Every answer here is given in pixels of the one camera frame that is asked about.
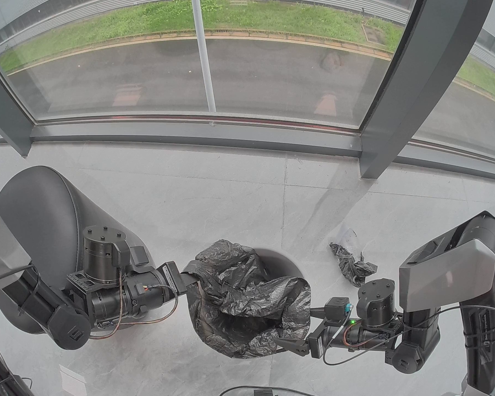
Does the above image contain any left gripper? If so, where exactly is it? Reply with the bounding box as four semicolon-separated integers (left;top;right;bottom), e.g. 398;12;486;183
126;261;203;317

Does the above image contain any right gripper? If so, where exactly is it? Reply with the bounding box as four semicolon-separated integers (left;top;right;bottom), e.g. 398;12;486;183
272;307;357;360

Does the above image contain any black plastic bag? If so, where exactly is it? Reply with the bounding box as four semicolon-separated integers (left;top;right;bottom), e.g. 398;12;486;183
181;239;313;360

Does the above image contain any white trash bin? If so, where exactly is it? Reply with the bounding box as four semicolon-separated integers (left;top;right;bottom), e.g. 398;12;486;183
247;247;304;284

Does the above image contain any crumpled black plastic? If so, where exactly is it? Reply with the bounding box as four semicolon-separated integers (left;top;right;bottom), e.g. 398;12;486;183
329;242;378;288

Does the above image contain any clear printed wrapper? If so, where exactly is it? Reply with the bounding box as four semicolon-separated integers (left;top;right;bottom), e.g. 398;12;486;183
337;224;359;247

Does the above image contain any dark grey round chair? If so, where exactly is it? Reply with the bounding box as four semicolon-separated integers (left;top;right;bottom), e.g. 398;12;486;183
0;165;157;331

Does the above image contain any window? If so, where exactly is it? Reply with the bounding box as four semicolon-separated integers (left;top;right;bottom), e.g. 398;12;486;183
0;0;495;180

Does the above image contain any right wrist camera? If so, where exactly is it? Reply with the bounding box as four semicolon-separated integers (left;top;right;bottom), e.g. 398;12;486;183
324;297;354;326

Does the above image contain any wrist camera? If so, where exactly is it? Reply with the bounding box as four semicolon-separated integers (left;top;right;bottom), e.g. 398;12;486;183
115;240;150;269
324;297;354;326

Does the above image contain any black cable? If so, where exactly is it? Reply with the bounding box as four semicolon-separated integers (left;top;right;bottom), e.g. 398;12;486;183
0;263;40;317
400;303;495;334
322;336;398;366

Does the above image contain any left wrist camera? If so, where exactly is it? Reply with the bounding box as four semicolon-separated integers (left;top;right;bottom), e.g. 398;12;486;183
115;240;150;269

